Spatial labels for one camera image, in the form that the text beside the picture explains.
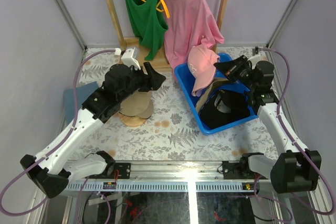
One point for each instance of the black sport cap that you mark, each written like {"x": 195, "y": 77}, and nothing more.
{"x": 224, "y": 107}

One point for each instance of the pink cap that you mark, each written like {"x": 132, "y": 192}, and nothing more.
{"x": 200, "y": 63}

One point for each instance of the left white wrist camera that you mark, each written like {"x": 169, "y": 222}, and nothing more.
{"x": 128, "y": 57}

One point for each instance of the wooden clothes rack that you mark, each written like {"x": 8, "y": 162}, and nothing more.
{"x": 134, "y": 42}

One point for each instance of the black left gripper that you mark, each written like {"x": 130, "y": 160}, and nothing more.
{"x": 144, "y": 77}

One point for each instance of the green tank top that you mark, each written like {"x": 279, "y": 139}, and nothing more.
{"x": 148, "y": 24}

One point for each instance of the beige corduroy cap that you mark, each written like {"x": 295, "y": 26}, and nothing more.
{"x": 139, "y": 104}

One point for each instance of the folded blue cloth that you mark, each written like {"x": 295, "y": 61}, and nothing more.
{"x": 83, "y": 93}

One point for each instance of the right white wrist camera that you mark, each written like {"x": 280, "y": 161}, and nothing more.
{"x": 257, "y": 55}

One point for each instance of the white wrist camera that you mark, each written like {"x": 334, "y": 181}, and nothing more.
{"x": 128, "y": 57}
{"x": 257, "y": 55}

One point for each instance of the wooden hat stand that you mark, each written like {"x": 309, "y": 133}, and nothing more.
{"x": 131, "y": 121}

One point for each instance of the aluminium mounting rail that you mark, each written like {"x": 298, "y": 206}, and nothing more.
{"x": 149, "y": 176}

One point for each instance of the pink t-shirt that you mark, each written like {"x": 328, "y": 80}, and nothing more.
{"x": 191, "y": 23}

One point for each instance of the blue plastic bin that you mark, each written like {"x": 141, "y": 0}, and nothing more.
{"x": 186, "y": 80}

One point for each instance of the beige sport cap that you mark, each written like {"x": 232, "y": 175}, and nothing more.
{"x": 216, "y": 83}

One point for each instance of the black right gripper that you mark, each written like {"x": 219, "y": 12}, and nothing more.
{"x": 231, "y": 68}

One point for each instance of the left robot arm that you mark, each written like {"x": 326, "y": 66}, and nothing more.
{"x": 50, "y": 169}

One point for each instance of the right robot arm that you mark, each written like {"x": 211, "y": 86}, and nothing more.
{"x": 283, "y": 142}

